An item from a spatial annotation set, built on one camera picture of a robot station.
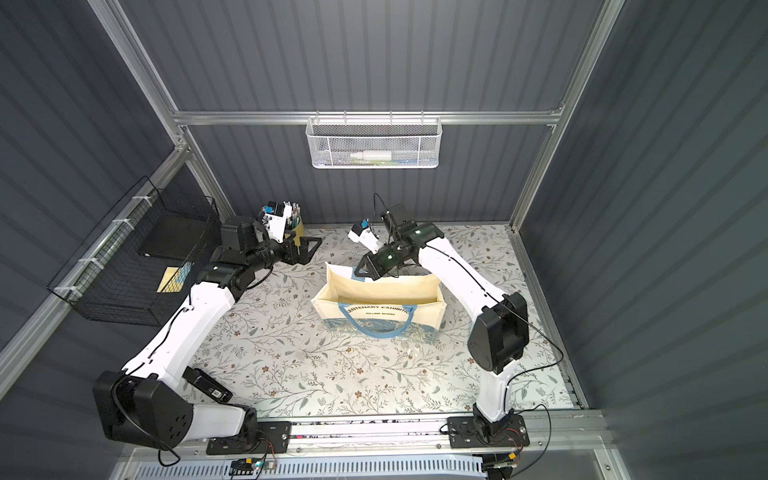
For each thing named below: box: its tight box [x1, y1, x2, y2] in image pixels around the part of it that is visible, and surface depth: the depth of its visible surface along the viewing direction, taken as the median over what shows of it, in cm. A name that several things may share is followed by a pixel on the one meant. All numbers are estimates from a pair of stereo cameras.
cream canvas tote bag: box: [310, 262, 447, 342], surface depth 80 cm
